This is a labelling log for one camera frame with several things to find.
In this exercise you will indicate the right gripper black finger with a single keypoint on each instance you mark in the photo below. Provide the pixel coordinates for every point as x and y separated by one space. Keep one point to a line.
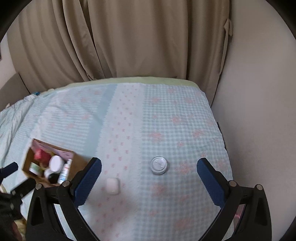
24 188

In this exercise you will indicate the green white-lid jar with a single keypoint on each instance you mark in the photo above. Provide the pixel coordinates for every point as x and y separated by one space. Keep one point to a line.
35 169

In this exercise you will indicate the brown cardboard box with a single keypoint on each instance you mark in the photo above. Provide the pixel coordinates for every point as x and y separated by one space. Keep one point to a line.
78 162

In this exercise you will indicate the beige curtain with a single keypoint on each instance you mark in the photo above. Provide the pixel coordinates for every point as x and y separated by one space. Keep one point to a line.
55 43

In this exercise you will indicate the silver-lid glass jar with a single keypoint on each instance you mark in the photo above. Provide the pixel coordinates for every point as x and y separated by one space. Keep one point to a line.
159 165

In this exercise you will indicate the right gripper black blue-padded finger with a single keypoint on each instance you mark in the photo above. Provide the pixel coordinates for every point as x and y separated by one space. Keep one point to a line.
43 222
254 222

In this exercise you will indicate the white earbuds case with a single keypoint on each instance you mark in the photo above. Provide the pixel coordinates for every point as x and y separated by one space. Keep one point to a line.
112 186

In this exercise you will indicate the red rectangular box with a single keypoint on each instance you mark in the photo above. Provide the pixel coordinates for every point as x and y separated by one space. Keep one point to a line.
42 157

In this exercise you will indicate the green mattress pad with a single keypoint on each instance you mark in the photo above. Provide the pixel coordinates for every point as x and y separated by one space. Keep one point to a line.
137 79

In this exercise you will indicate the small white-lid jar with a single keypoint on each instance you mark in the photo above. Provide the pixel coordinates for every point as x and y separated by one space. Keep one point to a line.
51 177

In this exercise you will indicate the blue checked bedspread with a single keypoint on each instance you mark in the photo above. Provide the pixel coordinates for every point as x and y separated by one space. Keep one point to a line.
125 125

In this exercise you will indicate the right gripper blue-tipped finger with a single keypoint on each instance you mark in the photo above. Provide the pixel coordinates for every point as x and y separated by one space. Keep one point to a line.
8 170

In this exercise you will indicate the grey headboard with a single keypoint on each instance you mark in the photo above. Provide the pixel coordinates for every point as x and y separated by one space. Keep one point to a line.
13 91

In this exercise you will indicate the white pill bottle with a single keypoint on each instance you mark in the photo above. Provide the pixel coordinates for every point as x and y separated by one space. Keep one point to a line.
65 172

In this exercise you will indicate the large white-lid jar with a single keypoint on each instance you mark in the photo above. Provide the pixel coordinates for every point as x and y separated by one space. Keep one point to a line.
56 164

